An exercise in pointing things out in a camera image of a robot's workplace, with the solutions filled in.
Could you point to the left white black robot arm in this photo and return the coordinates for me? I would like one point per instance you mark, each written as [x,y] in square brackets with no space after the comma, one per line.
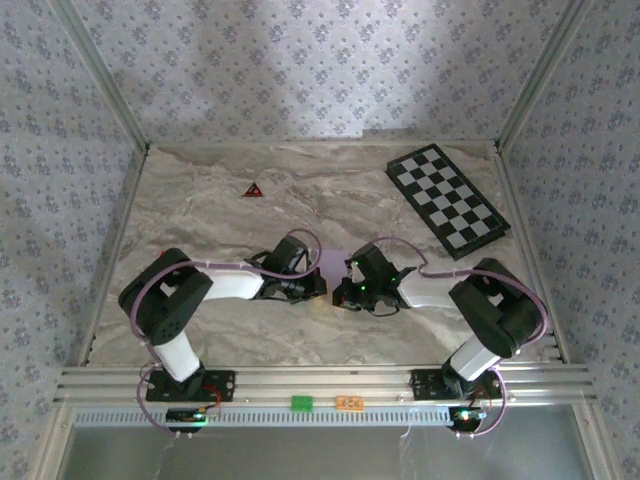
[230,285]

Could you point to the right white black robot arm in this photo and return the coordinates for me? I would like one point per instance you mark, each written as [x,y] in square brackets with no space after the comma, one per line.
[430,292]

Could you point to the orange tag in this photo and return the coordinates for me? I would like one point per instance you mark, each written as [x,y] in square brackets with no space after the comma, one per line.
[349,403]

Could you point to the dark red triangle piece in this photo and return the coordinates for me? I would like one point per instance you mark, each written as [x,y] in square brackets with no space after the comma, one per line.
[253,191]

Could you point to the green tag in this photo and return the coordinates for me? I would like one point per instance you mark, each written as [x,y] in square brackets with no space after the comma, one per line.
[302,403]

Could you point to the black grey chessboard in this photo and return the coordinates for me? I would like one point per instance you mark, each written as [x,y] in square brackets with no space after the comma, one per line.
[440,190]

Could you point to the small circuit board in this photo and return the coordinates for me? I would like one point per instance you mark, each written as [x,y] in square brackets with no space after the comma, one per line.
[467,417]
[192,417]

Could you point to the aluminium mounting rail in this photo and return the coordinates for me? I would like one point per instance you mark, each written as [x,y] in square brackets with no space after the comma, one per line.
[325,380]

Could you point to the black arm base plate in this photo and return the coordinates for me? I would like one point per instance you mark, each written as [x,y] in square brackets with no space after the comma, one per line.
[220,385]
[425,385]

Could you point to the aluminium side rail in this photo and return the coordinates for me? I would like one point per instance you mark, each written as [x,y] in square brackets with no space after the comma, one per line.
[116,240]
[517,200]

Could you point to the aluminium frame post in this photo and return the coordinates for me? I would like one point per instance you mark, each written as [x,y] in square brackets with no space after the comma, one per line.
[542,75]
[106,75]

